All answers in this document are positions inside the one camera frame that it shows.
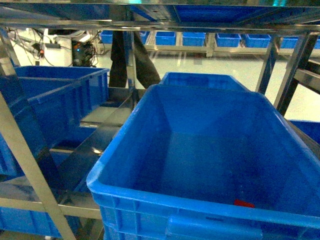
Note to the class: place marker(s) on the red toy block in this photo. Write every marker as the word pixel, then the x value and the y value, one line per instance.
pixel 238 202

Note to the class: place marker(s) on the stainless steel shelf rack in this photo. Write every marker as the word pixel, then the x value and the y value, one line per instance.
pixel 62 191

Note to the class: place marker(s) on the blue crate left on shelf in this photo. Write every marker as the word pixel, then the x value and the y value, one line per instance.
pixel 48 102

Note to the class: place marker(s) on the large blue crate right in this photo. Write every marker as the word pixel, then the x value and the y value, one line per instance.
pixel 185 154

